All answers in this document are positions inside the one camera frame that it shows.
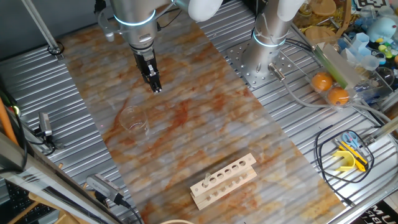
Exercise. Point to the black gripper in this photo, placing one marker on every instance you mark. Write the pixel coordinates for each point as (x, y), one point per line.
(143, 59)

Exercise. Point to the clear glass test tube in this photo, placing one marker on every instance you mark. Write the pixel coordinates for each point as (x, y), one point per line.
(207, 179)

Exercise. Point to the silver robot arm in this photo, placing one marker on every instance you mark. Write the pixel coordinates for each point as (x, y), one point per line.
(136, 31)

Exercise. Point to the wooden test tube rack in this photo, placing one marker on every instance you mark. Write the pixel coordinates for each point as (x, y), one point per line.
(250, 159)

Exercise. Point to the clear glass beaker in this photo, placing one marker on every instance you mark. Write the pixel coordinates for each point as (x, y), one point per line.
(133, 116)

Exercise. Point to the orange marble pattern mat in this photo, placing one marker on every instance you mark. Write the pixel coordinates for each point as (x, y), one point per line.
(202, 124)

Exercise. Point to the slanted metal pole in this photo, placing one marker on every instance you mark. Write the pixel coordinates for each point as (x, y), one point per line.
(38, 23)

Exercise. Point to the printed beige paper bucket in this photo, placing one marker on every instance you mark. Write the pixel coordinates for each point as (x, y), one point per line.
(177, 221)

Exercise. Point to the orange stick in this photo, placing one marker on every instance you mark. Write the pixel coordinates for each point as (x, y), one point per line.
(6, 124)

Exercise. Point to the small glass jar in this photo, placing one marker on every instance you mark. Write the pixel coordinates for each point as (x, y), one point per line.
(305, 9)

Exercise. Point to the orange ball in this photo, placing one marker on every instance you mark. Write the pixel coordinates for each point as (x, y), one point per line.
(322, 81)
(338, 96)

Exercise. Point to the round wooden disc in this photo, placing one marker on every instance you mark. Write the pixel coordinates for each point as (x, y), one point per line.
(320, 34)
(325, 7)

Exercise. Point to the clear plastic egg tray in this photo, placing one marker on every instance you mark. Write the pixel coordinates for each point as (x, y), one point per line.
(325, 95)

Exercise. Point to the black keyboard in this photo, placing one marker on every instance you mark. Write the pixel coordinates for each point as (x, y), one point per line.
(18, 202)

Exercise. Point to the long clear box green stick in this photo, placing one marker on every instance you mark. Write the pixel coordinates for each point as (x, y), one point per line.
(342, 65)

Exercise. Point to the blue hexagonal box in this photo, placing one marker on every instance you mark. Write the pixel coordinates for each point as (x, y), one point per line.
(361, 40)

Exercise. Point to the yellow curved plastic holder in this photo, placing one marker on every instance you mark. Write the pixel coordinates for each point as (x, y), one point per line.
(352, 160)

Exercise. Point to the clear plastic measuring cup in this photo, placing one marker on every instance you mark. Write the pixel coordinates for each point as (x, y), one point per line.
(370, 62)

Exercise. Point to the yellow utility knife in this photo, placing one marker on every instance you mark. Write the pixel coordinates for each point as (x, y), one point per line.
(357, 160)

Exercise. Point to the black white marker tag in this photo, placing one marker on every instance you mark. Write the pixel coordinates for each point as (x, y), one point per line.
(373, 3)

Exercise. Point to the clear glass dome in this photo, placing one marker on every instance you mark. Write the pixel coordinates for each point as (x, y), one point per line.
(385, 76)

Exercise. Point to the green yellow small toy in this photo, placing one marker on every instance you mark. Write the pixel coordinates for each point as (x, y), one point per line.
(385, 51)

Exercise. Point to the light blue plush toy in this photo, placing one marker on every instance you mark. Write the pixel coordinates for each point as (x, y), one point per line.
(382, 29)

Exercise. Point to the black board white letters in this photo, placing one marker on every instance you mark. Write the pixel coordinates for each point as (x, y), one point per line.
(379, 214)

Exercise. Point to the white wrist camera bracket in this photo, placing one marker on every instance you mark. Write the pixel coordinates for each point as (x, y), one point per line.
(108, 31)

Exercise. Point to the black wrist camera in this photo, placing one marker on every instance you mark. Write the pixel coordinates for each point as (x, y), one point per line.
(99, 6)

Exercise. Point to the slim grey camera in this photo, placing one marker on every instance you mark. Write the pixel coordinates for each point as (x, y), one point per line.
(45, 123)

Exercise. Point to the ribbed grey depth camera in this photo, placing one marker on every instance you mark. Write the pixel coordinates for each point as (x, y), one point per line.
(102, 186)

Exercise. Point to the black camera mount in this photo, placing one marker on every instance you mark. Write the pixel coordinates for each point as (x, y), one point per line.
(42, 133)

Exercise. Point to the grey metal frame bar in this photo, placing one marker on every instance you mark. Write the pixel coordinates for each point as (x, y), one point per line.
(46, 186)

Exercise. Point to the wooden hoop frame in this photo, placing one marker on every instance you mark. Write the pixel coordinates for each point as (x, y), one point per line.
(346, 15)

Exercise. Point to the aluminium rail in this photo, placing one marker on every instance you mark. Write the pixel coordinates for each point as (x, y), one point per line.
(385, 129)

